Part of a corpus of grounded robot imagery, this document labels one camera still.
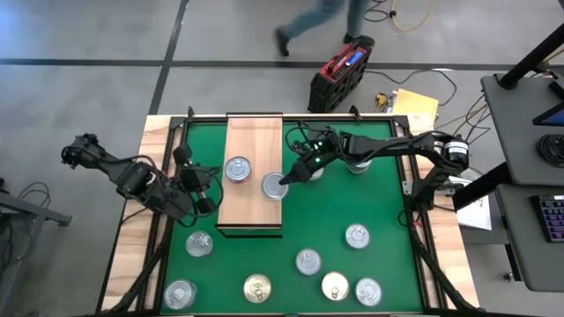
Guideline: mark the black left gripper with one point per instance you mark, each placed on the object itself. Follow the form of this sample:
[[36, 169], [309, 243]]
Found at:
[[194, 180]]

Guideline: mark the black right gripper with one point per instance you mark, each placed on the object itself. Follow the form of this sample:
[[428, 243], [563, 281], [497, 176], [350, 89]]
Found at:
[[319, 152]]

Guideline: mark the red label can silver lid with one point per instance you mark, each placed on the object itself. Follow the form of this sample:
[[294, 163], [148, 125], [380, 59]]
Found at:
[[238, 169], [198, 243]]

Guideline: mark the gold lid can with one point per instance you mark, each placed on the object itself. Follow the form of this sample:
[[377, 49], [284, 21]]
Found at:
[[335, 286], [257, 288]]

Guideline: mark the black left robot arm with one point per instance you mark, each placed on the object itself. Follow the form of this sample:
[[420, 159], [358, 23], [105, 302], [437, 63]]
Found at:
[[128, 176]]

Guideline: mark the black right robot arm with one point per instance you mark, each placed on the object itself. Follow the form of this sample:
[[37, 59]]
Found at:
[[396, 147]]

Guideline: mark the plain grey lid can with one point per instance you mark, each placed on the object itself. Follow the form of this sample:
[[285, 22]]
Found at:
[[318, 175]]

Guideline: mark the wooden board tray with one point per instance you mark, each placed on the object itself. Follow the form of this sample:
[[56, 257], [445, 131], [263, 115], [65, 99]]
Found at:
[[251, 211]]

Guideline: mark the green label can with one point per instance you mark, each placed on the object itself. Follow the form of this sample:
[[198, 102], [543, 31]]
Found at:
[[359, 167]]

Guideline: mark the teal label tuna can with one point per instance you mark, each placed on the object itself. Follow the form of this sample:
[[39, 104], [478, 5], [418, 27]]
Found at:
[[308, 261], [357, 236]]

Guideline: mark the green table mat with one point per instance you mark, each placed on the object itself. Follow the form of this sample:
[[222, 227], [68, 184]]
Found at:
[[264, 260]]

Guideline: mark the red black tool case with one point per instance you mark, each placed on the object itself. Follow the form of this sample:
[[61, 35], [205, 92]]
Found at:
[[337, 83]]

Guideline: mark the yellow plug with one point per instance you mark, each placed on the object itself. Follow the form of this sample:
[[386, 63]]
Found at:
[[381, 102]]

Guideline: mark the blue white label can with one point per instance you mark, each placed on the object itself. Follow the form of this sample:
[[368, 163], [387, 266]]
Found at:
[[180, 294]]

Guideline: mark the yellow paper pad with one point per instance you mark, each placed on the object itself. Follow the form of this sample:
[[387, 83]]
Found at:
[[414, 105]]

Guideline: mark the person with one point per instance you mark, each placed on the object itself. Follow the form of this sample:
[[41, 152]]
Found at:
[[354, 17]]

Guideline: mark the grey metal stand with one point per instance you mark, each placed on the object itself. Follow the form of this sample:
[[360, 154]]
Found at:
[[31, 211]]

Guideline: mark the white paper sheet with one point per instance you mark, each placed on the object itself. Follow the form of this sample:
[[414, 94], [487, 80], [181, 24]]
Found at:
[[478, 216]]

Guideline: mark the grey desk top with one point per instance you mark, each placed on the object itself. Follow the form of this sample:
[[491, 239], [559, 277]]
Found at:
[[524, 255], [515, 132]]

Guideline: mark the black keyboard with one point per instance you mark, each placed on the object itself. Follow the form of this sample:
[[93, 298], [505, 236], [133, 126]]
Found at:
[[551, 218]]

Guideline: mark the tablet screen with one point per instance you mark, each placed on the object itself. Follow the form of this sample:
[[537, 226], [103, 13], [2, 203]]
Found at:
[[553, 116]]

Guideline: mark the black pole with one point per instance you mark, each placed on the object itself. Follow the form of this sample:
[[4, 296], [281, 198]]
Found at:
[[533, 57]]

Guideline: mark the black aluminium table frame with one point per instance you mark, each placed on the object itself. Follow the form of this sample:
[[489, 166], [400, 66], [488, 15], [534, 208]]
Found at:
[[247, 119]]

